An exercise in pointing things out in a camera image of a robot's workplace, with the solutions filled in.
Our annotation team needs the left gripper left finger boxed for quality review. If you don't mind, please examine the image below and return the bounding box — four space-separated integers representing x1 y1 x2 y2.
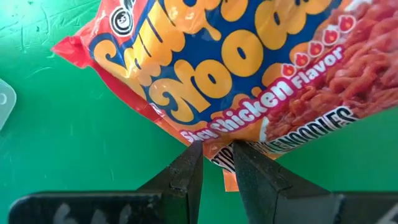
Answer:
136 140 205 224

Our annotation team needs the red spicy chicken noodle packet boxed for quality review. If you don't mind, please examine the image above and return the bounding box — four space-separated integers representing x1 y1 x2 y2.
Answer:
51 0 398 193

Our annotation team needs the clear plastic container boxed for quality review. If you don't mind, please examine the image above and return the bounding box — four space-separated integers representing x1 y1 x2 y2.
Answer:
0 77 17 132

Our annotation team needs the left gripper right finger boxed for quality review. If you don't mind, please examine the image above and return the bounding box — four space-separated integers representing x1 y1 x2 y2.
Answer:
232 140 335 224

